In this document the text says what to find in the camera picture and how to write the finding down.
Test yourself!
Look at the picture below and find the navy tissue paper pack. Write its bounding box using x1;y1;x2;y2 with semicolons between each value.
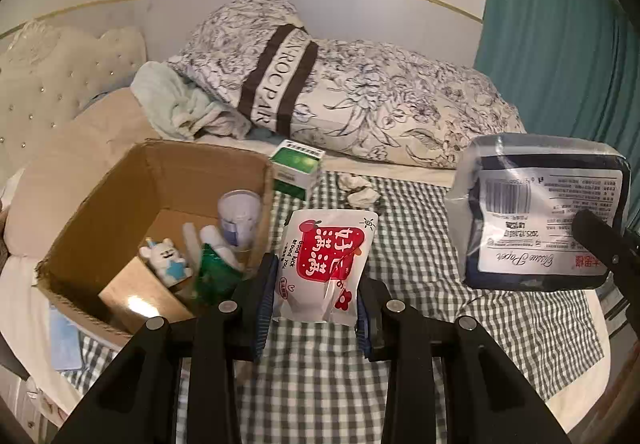
445;133;631;292

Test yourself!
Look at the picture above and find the green snack packet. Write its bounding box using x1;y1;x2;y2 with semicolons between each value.
194;243;243;305

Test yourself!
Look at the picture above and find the white bunny figurine toy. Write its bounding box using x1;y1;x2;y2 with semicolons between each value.
139;238;193;288

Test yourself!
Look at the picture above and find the clear water bottle blue label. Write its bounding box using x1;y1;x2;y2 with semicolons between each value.
182;188;263;275

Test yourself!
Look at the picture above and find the red white snack pouch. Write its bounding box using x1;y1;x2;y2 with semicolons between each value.
273;209;378;327

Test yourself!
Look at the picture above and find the green white medicine box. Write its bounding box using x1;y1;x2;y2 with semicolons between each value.
270;139;326;200

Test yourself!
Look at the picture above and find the blue smartphone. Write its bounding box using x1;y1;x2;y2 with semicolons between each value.
49;306;84;372

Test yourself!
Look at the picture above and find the brown cardboard box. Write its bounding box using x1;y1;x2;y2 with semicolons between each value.
37;141;273;349

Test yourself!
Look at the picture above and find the green checkered bed sheet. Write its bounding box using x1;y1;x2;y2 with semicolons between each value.
58;180;597;443

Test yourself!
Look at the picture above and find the teal curtain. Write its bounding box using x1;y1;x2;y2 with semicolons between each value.
474;0;639;228

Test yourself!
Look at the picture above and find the crumpled white tissue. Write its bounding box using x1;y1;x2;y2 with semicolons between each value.
337;173;381;210

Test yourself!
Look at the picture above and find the beige pillow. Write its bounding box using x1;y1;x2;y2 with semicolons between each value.
3;87;157;260

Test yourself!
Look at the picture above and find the light green fleece blanket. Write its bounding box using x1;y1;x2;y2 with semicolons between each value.
130;61;252;141

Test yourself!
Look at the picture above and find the cream tufted headboard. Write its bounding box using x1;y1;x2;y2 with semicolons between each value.
0;21;146;182

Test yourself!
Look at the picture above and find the floral patterned duvet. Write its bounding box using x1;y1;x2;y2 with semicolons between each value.
168;0;525;169

